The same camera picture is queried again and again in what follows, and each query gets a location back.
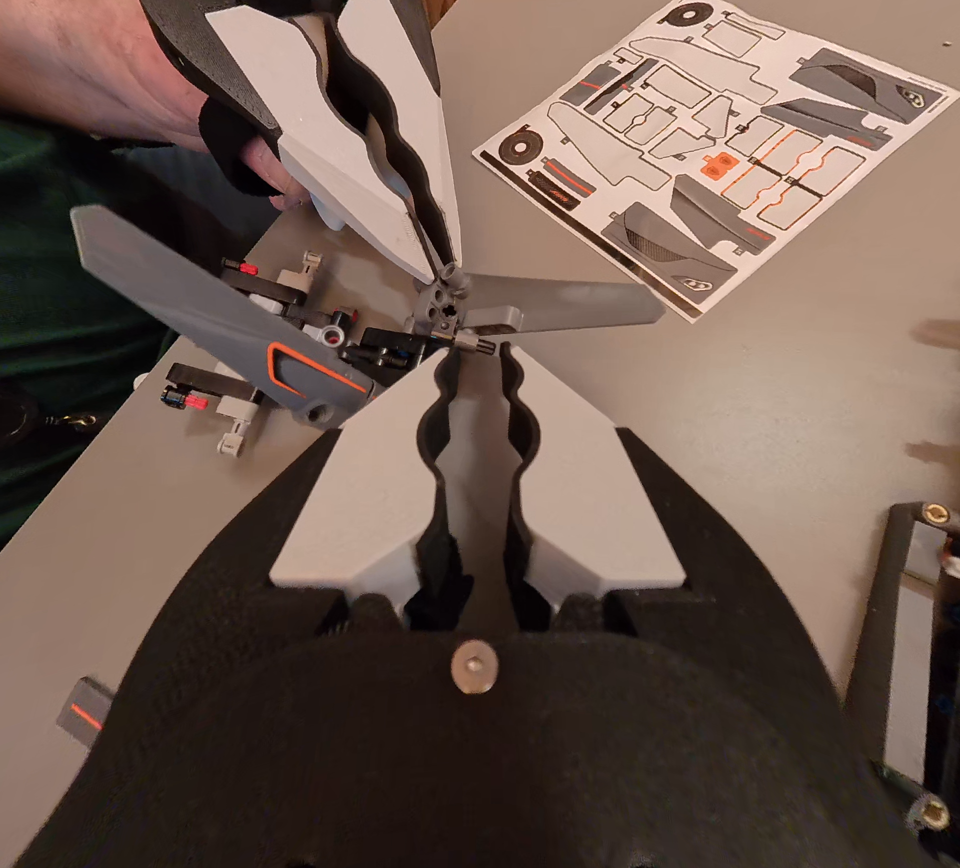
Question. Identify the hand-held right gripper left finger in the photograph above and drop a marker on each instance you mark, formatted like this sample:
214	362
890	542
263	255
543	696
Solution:
352	508

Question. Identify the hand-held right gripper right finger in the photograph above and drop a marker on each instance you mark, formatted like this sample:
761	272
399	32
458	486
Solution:
600	508

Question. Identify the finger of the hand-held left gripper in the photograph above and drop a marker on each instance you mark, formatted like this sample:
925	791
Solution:
300	110
405	72

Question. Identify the grey lego wing panel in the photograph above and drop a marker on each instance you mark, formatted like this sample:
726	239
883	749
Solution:
570	305

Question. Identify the small black lego subassembly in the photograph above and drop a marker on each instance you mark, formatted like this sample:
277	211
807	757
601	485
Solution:
225	313

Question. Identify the lego sticker sheet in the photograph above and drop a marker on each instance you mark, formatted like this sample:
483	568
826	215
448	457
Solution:
712	147

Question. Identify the large lego car chassis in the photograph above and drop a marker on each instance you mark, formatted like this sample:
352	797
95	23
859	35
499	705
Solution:
892	658

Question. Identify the person's left hand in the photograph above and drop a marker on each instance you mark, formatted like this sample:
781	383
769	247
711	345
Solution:
135	72

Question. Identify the green sweater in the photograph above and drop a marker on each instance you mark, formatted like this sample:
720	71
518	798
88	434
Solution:
75	298

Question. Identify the grey tile with orange stripe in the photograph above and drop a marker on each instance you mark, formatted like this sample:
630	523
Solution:
84	712

